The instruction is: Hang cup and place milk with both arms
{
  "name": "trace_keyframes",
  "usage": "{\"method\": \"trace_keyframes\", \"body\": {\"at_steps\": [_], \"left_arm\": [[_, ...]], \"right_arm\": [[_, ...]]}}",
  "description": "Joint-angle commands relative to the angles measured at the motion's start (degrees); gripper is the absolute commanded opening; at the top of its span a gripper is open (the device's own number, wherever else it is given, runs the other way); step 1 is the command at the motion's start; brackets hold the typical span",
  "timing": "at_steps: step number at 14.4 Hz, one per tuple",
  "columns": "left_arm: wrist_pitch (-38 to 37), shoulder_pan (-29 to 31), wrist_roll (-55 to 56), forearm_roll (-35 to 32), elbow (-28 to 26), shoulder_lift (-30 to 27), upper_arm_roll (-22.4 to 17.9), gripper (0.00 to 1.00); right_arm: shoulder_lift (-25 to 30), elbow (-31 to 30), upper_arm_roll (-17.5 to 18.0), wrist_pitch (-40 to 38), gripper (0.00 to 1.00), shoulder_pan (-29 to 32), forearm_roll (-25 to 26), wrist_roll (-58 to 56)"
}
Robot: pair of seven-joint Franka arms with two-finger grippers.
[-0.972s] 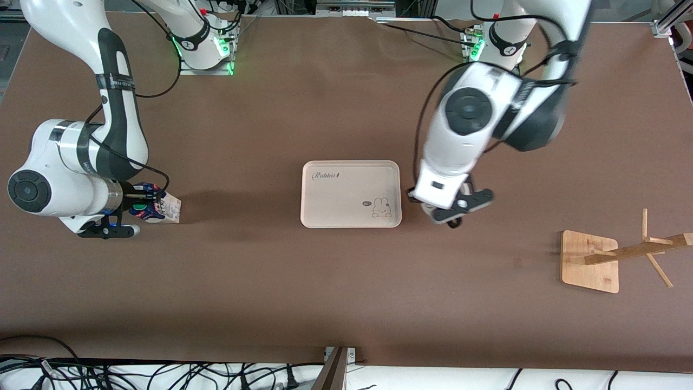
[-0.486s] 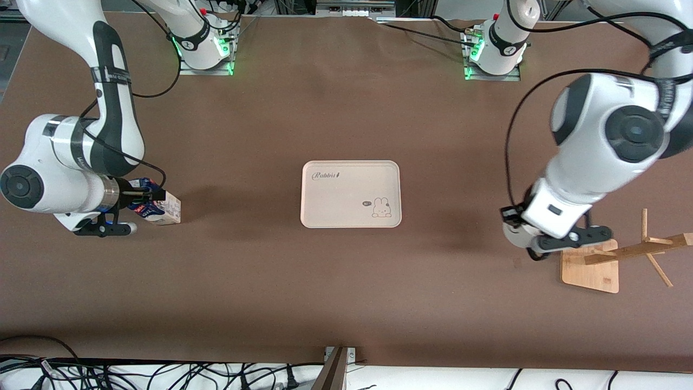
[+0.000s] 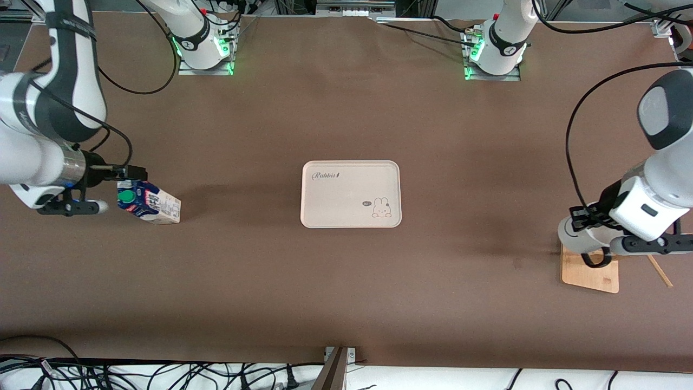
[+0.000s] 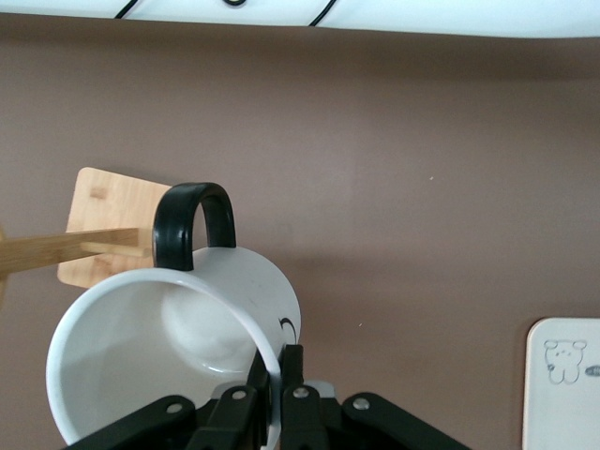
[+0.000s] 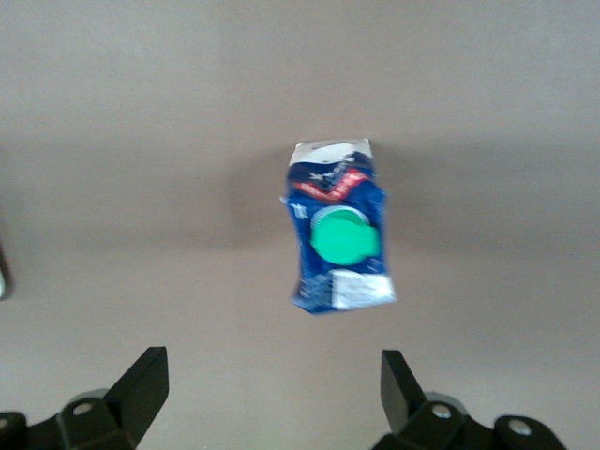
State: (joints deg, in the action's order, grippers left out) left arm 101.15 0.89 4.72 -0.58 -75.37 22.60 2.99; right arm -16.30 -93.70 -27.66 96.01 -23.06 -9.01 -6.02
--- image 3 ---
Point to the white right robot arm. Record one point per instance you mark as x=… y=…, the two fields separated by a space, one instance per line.
x=21 y=157

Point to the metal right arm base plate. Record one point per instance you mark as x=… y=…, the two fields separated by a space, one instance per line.
x=187 y=70

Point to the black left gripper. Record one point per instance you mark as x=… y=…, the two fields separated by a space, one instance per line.
x=610 y=198

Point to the bamboo cup rack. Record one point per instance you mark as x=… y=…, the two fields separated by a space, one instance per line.
x=593 y=279

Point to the grey metal frame profile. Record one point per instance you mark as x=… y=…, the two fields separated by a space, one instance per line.
x=333 y=371

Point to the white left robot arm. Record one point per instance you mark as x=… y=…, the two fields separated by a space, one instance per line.
x=666 y=173

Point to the metal table corner bracket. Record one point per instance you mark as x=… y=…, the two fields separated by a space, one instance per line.
x=16 y=16
x=660 y=28

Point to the beige rabbit print tray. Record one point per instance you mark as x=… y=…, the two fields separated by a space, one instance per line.
x=352 y=195

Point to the grey box behind table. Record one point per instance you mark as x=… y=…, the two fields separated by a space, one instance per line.
x=354 y=6

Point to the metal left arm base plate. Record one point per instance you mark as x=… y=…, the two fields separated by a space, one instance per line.
x=514 y=77

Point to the blue white milk carton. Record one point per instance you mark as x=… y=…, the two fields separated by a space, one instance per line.
x=154 y=206

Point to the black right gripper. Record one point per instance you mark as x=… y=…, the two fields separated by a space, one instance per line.
x=97 y=163

